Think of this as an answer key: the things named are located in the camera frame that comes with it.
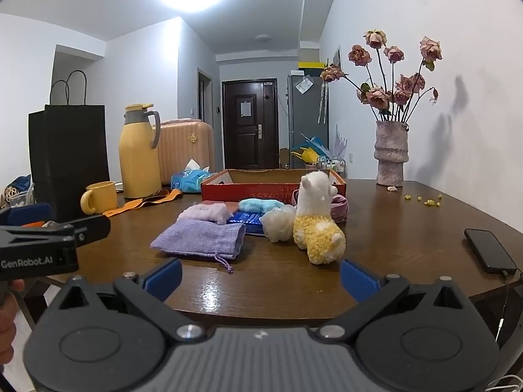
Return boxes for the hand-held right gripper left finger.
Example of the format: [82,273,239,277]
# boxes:
[53,258,205,341]

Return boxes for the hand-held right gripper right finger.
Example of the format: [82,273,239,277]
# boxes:
[319,259,470,341]

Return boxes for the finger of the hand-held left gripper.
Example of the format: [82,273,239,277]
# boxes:
[61,213,112,250]
[0,203,53,227]

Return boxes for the white and yellow alpaca plush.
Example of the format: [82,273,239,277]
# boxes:
[293,170,346,265]

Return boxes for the pink satin scrunchie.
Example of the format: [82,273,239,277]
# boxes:
[292,188,349,223]

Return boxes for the lilac fluffy towel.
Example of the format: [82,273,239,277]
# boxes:
[177,202,229,226]

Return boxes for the blue packet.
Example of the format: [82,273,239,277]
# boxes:
[226,211,266,237]

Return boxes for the white fluffy mesh ball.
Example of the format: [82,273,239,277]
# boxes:
[259,205,297,242]

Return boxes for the light blue fluffy cloth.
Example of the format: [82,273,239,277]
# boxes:
[238,198,284,214]

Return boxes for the red cardboard box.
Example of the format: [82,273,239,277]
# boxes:
[200,169,348,204]

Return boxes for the person's left hand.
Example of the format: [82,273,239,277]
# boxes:
[0,278,26,366]

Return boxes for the blue cloth bag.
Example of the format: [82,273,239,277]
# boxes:
[4,175,33,209]

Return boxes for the yellow mug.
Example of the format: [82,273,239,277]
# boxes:
[80,181,119,215]

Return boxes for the black paper bag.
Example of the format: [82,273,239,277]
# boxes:
[28,69,111,223]

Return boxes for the yellow thermos jug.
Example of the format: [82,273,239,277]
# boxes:
[118,104,163,199]

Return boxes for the blue tissue pack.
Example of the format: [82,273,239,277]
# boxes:
[171,159,213,194]

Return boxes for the scattered yellow bits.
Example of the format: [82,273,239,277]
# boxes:
[404,193,444,207]

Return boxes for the pink ribbed suitcase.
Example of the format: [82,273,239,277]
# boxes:
[153,119,216,186]

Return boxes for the pink textured vase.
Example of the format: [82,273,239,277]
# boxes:
[374,120,410,186]

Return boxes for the black smartphone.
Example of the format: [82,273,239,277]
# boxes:
[464,229,518,275]

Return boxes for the blue and yellow bags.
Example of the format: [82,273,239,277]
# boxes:
[291,137,329,168]

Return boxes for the purple feather decoration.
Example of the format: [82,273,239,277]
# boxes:
[333,126,348,160]

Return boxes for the dark brown door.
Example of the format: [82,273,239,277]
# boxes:
[222,78,279,170]

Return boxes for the grey refrigerator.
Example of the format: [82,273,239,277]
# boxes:
[286,74,329,160]

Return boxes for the dried pink roses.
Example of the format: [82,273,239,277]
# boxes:
[321,29,444,123]

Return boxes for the yellow box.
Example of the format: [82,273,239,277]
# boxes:
[297,61,325,76]

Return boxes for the orange and brown strap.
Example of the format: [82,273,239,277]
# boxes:
[102,188,183,218]

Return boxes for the wire storage rack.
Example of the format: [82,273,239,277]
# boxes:
[316,157,348,178]

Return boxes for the white charging cable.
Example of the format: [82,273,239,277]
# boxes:
[496,271,523,344]

